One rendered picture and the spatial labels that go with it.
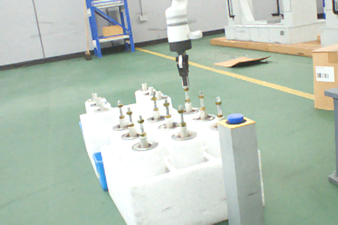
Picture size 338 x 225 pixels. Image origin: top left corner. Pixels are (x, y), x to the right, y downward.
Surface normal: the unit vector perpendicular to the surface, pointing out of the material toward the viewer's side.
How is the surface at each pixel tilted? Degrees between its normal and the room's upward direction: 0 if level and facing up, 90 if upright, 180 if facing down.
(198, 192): 90
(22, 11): 90
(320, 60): 90
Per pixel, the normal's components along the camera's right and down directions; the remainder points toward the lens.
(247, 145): 0.35, 0.16
